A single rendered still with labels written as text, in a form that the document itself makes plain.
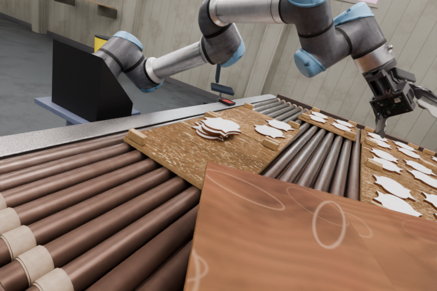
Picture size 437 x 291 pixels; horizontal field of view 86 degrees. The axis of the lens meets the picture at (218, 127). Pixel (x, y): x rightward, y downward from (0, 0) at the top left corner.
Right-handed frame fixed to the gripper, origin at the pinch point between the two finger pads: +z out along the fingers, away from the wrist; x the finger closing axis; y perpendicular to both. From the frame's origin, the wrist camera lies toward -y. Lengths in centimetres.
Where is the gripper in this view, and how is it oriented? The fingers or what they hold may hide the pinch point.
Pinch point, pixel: (416, 131)
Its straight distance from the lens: 78.2
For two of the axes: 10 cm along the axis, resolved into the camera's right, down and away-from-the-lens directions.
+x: 5.4, -2.5, -8.0
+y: -6.5, 4.8, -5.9
